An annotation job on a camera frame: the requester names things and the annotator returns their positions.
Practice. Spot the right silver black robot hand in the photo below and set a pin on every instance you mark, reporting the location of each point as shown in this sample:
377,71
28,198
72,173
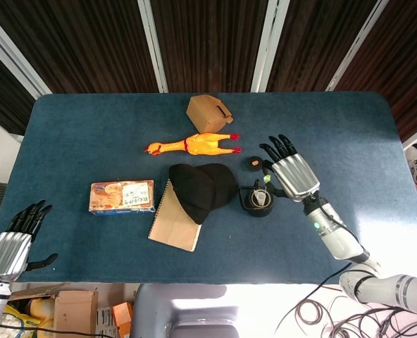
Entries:
293,174

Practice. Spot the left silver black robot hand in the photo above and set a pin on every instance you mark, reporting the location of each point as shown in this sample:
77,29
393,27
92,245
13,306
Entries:
7,246

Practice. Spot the tea bag with green tag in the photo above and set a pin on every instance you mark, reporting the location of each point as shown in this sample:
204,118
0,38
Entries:
261,197

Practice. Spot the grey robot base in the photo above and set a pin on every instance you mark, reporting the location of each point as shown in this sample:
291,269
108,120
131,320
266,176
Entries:
191,311

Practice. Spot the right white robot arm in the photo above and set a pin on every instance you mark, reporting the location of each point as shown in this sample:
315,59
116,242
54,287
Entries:
353,253

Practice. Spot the black teapot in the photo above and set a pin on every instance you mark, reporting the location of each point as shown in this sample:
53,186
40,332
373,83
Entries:
256,202

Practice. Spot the yellow plastic bag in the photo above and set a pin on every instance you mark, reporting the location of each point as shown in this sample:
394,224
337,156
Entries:
25,317

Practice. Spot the open cardboard box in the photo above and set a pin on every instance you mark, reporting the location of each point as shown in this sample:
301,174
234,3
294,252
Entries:
67,306

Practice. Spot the black cap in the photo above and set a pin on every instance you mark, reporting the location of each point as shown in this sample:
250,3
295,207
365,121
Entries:
202,190

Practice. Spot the yellow rubber chicken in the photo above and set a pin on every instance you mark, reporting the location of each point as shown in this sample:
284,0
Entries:
198,144

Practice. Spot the brown cardboard box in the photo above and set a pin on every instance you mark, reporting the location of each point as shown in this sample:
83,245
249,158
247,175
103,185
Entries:
208,113

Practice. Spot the blue table cloth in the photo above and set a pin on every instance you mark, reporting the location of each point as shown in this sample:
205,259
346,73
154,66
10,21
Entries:
208,239

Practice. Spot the orange snack box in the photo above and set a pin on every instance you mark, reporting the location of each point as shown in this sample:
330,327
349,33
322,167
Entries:
122,197

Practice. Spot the brown spiral notebook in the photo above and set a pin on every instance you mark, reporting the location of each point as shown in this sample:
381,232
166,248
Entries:
175,222

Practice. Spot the orange small carton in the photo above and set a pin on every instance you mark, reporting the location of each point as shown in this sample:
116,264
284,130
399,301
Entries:
122,317

